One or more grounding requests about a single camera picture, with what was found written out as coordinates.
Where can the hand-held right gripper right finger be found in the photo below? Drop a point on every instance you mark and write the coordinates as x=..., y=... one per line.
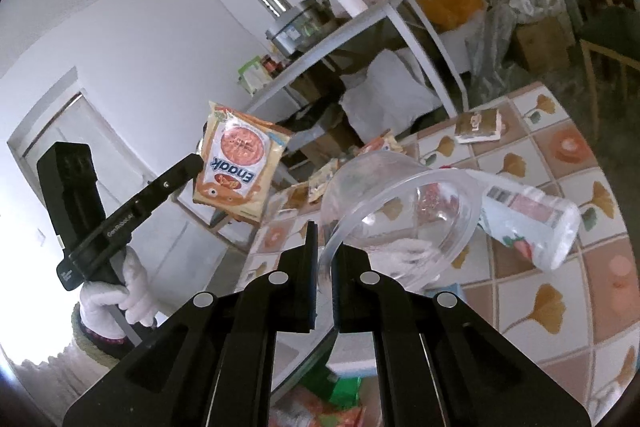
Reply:
x=339, y=287

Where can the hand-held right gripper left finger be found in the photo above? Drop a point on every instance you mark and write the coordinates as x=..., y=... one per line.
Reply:
x=312, y=277

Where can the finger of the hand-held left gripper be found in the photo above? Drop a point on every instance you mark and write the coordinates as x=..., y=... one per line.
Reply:
x=170, y=184

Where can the orange round-print snack packet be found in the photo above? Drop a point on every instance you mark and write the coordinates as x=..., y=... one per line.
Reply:
x=240, y=157

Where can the white blue carton box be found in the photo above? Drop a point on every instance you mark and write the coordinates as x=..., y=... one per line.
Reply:
x=350, y=367

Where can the green foil wrapper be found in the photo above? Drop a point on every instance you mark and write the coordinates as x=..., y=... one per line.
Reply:
x=340, y=394

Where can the clear plastic bowl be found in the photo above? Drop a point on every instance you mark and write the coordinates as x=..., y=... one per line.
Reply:
x=390, y=177

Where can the clear orange snack bag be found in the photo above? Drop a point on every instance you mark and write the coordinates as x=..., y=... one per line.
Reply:
x=310, y=412

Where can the white plastic bottle red cap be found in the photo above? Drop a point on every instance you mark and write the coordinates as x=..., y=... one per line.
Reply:
x=530, y=217

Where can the box with shiny lid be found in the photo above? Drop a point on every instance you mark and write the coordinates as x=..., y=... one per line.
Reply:
x=477, y=124

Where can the person's left forearm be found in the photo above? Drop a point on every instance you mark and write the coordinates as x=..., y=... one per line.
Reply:
x=100, y=354

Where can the person's left hand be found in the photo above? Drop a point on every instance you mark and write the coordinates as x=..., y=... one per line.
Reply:
x=100, y=307

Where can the white door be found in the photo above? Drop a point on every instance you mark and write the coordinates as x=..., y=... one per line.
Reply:
x=125, y=147

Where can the small yellow packet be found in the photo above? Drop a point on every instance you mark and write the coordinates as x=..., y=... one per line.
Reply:
x=292, y=199

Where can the yellow snack packet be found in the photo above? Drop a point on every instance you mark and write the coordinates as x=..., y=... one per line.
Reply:
x=324, y=179

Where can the green white package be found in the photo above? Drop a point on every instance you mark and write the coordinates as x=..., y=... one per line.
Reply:
x=254, y=76

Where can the brown jar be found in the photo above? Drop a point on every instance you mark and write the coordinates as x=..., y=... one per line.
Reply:
x=271, y=67

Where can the black cloth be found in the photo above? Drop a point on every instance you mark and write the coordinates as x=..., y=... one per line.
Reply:
x=312, y=117

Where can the white sack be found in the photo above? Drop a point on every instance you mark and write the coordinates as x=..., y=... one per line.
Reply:
x=385, y=92

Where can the silver metal pot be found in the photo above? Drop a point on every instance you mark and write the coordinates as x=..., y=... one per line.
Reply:
x=295, y=29

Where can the steel cylinder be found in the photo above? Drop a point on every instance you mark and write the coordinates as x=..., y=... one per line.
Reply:
x=274, y=2

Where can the white side table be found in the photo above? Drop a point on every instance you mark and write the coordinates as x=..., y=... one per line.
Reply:
x=350, y=27

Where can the clear crumpled plastic bag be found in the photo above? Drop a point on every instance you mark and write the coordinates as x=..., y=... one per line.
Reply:
x=492, y=47

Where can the yellow plastic bag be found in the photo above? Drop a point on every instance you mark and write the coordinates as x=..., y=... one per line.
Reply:
x=450, y=7

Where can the cardboard box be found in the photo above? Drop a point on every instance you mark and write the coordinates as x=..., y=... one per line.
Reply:
x=542, y=42

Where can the wooden chair dark seat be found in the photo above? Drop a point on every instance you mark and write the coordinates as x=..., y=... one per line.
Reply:
x=610, y=37

